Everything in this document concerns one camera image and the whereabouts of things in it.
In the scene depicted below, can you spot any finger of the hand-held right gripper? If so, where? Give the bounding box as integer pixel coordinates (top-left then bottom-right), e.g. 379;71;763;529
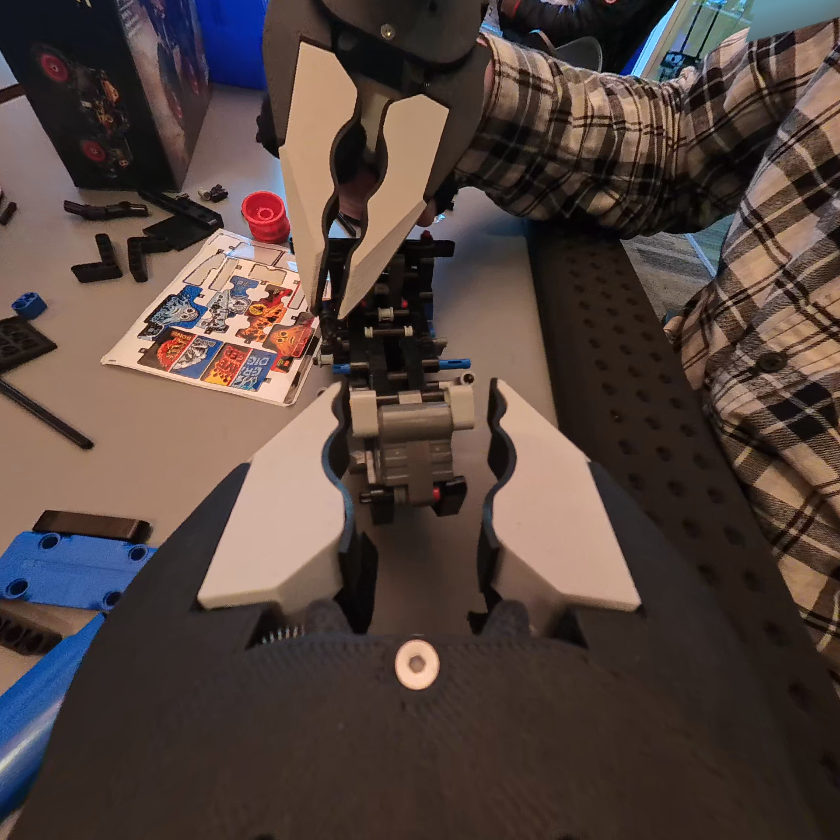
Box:
338;94;452;320
277;39;362;315

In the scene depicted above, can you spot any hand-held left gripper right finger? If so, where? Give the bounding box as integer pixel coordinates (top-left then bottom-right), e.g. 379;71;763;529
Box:
476;377;642;634

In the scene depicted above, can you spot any red toy wheel hub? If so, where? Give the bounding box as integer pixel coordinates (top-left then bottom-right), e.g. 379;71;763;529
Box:
240;190;291;245

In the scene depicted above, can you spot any grey desk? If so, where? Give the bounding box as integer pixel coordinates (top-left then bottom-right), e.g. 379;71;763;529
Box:
0;52;559;697

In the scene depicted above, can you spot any blue flat toy panel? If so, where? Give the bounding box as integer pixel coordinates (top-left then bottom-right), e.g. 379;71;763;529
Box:
0;530;158;613

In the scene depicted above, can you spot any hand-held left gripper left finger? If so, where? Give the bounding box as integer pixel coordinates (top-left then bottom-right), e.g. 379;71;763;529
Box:
196;381;380;636

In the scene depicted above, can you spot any black toy set box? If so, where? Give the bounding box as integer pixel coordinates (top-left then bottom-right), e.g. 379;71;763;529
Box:
0;0;212;191

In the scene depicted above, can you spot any small black curved panel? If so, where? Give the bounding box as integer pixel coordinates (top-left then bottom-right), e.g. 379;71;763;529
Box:
31;510;153;543

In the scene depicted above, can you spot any black square grid plate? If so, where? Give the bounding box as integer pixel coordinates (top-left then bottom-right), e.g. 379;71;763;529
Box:
0;316;59;374

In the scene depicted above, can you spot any black short toy beam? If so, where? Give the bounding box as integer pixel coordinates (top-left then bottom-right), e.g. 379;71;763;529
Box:
0;610;64;657

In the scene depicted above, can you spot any black office chair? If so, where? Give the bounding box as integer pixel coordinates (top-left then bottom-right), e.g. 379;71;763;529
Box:
499;0;677;74

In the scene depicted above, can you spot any person's right hand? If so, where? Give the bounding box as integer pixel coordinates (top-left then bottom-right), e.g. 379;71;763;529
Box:
338;166;383;225

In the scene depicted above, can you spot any black toy connector piece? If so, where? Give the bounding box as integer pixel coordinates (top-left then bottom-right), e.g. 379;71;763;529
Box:
63;199;151;221

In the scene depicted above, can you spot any black long axle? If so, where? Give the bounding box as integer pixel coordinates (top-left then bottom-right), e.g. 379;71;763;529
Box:
0;377;95;452

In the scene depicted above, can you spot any person's right forearm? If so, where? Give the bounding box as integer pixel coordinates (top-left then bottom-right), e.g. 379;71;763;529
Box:
453;20;840;240

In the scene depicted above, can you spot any black angled toy panel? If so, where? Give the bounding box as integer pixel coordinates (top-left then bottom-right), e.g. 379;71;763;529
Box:
136;189;225;252

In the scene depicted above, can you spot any blue storage bin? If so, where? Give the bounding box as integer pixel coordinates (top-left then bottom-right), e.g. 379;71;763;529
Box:
196;0;270;91

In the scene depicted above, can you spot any blue curved toy panel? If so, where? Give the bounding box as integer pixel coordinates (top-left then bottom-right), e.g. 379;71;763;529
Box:
0;612;107;828

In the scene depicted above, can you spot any colourful sticker sheet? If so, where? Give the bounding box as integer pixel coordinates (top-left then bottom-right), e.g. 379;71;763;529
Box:
100;228;324;408

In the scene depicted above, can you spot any toy car chassis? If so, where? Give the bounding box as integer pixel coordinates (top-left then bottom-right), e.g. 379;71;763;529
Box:
315;233;475;526

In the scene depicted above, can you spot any black perforated pad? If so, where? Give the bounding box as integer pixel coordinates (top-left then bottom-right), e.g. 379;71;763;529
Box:
528;220;840;840

